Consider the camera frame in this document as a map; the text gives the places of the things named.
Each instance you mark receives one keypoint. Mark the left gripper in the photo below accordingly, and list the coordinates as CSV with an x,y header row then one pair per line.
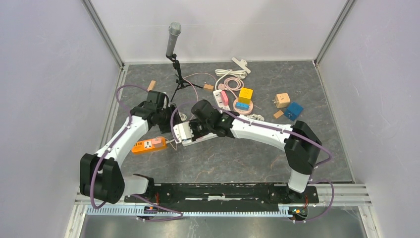
x,y
167,128

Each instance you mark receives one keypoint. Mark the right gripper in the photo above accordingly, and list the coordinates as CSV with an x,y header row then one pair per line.
x,y
196,136

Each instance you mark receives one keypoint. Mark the beige dragon cube adapter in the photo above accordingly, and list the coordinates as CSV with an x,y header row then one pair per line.
x,y
282,100

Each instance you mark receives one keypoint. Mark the blue cube adapter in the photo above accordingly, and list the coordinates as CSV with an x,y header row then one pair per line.
x,y
293,111

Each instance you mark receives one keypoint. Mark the long white power strip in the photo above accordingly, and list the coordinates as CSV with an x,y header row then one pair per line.
x,y
200,140

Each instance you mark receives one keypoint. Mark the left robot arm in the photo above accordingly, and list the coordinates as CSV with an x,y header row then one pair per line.
x,y
100,174

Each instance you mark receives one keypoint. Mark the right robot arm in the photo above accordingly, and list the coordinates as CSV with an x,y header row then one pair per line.
x,y
298,141

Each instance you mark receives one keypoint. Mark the pink plug on orange strip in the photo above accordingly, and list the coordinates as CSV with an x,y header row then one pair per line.
x,y
159,142

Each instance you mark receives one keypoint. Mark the round pink socket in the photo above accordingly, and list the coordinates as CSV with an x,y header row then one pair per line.
x,y
241,111

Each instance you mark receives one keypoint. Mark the orange power strip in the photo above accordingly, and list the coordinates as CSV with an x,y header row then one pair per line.
x,y
145,146

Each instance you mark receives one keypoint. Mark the wooden block left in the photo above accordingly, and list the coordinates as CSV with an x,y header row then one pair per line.
x,y
151,85

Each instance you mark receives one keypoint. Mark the short white power strip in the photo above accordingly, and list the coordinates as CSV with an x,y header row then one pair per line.
x,y
216,95

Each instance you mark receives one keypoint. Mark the pink flat adapter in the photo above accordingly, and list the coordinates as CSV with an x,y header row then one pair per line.
x,y
224,98

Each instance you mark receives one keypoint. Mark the wooden block near tripod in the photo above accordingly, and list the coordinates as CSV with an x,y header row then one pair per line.
x,y
208,87

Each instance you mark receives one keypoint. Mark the light blue flat adapter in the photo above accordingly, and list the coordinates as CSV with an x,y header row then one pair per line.
x,y
242,106

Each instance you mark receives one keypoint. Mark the yellow cube adapter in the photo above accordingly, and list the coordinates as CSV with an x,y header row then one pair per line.
x,y
245,95

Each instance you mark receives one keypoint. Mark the white clip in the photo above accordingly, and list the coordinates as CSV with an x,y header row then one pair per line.
x,y
242,64

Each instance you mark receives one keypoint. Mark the flat wooden block right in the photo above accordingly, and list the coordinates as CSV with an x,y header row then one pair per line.
x,y
278,114

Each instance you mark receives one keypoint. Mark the grey microphone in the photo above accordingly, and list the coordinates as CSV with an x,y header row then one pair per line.
x,y
174,31

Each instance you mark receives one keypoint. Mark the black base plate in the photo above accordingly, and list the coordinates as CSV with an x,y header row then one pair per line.
x,y
228,197

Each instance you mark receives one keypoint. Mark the slotted cable duct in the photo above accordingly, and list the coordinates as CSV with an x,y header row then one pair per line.
x,y
151,211

